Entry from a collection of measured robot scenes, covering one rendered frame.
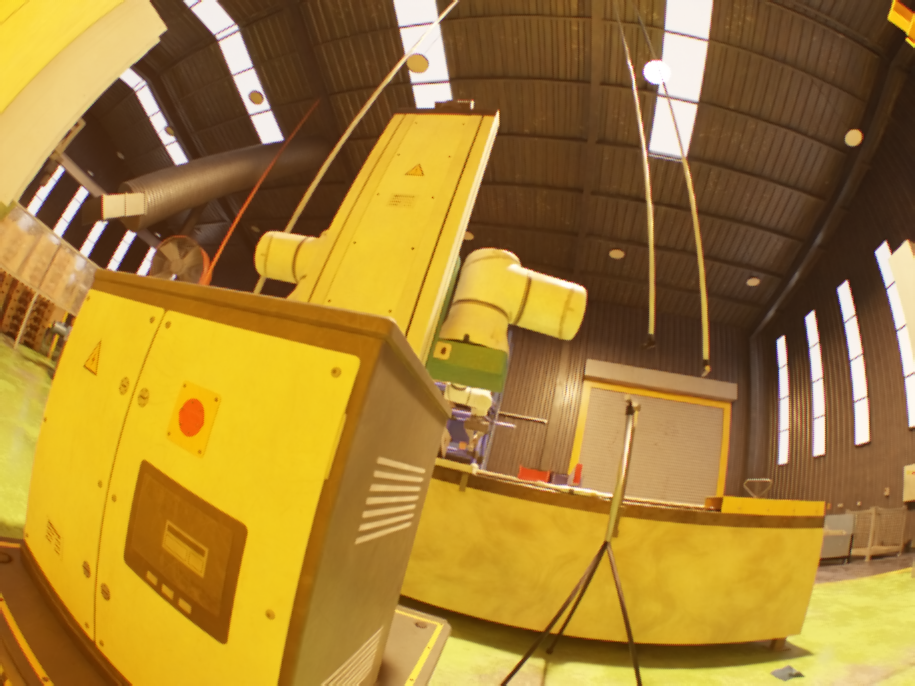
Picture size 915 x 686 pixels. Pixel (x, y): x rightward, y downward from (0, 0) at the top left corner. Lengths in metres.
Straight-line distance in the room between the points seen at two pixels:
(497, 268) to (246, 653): 0.89
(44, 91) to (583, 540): 2.54
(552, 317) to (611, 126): 9.34
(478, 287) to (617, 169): 9.92
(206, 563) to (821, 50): 11.17
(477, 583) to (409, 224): 1.53
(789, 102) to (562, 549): 10.52
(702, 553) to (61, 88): 2.94
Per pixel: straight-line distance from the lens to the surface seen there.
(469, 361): 0.83
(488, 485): 1.79
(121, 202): 7.88
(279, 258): 1.18
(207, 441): 0.35
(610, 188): 11.04
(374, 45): 10.82
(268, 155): 10.51
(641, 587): 1.92
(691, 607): 2.06
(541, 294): 0.94
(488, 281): 0.92
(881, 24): 11.64
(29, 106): 1.33
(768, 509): 2.18
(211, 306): 0.41
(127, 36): 1.49
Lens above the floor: 0.74
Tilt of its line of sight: 20 degrees up
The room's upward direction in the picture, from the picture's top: 15 degrees clockwise
